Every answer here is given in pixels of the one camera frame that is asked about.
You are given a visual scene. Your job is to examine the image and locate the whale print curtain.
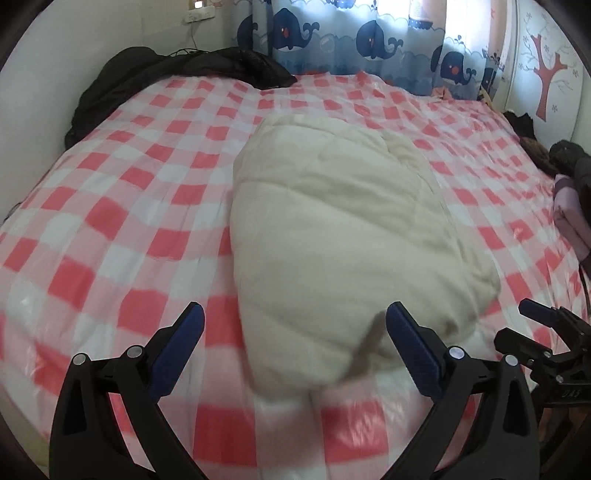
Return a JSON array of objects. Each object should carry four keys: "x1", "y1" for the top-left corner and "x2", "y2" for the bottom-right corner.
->
[{"x1": 228, "y1": 0, "x2": 515, "y2": 100}]

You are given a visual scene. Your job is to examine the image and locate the cream quilted jacket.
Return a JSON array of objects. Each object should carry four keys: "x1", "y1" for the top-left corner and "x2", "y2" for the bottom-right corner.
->
[{"x1": 228, "y1": 113, "x2": 503, "y2": 398}]

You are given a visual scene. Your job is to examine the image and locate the red checked bed cover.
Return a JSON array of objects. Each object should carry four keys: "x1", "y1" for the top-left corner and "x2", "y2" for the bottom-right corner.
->
[{"x1": 0, "y1": 71, "x2": 587, "y2": 444}]

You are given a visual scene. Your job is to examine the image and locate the black jacket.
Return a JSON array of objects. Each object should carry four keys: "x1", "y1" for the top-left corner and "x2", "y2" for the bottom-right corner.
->
[{"x1": 65, "y1": 46, "x2": 298, "y2": 148}]

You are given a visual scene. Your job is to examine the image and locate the black fuzzy garment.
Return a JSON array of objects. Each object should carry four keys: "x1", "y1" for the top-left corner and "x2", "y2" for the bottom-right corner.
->
[{"x1": 549, "y1": 141, "x2": 591, "y2": 185}]

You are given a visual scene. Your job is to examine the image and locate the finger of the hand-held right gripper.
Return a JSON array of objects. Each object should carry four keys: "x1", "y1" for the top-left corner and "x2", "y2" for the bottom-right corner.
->
[
  {"x1": 518, "y1": 298, "x2": 578, "y2": 333},
  {"x1": 493, "y1": 327, "x2": 555, "y2": 370}
]

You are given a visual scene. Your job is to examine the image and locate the pale pink folded cloth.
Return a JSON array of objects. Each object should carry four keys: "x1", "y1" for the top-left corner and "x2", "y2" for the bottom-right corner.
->
[{"x1": 554, "y1": 174, "x2": 591, "y2": 259}]

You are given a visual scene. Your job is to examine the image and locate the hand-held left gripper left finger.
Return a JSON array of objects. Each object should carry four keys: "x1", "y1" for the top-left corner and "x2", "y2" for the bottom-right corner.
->
[{"x1": 48, "y1": 301, "x2": 206, "y2": 480}]

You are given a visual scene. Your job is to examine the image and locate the brown furry cloth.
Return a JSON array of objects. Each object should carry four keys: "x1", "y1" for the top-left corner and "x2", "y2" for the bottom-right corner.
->
[{"x1": 521, "y1": 136, "x2": 557, "y2": 175}]

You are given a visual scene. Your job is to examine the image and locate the dark cloth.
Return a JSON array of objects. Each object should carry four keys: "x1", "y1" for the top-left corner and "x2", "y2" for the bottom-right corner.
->
[{"x1": 503, "y1": 110, "x2": 536, "y2": 139}]

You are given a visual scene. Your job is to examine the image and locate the tree wall sticker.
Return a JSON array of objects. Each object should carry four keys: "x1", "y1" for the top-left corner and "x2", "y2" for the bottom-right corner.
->
[{"x1": 519, "y1": 21, "x2": 583, "y2": 121}]

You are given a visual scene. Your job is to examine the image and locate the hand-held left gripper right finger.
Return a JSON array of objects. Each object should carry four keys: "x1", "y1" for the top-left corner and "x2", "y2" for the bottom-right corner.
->
[{"x1": 385, "y1": 301, "x2": 543, "y2": 480}]

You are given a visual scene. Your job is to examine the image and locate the black cable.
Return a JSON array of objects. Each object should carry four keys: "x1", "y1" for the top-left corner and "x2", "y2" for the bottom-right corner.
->
[{"x1": 168, "y1": 23, "x2": 200, "y2": 57}]

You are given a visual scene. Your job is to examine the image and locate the white wall socket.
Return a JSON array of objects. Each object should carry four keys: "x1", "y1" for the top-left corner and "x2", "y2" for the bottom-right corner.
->
[{"x1": 181, "y1": 7, "x2": 216, "y2": 24}]

